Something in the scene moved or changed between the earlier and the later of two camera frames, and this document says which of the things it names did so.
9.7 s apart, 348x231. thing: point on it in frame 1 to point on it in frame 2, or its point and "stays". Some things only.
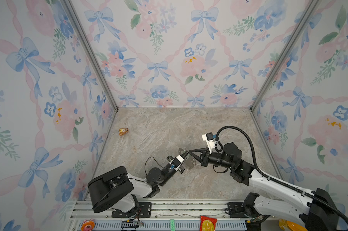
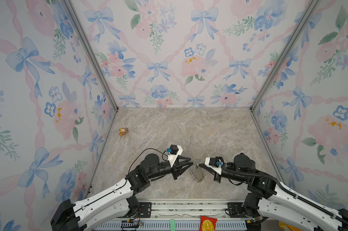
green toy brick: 172,224 stays
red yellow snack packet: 207,224 stays
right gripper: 201,159 to 217,176
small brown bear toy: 123,131 stays
